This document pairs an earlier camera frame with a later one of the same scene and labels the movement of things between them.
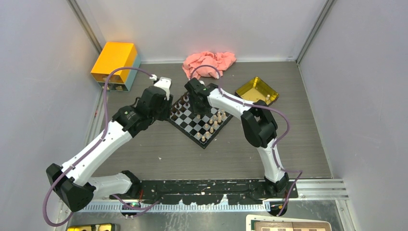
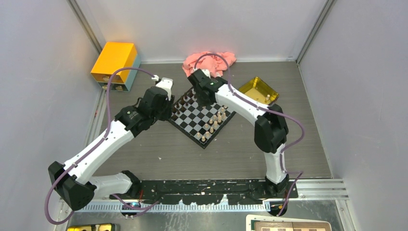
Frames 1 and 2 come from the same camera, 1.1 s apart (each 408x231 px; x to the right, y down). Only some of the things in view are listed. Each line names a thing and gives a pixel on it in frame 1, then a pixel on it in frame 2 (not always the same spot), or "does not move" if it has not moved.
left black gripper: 167,103 does not move
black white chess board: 202,129 does not move
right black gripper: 200,112 -> 202,103
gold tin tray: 257,89 does not move
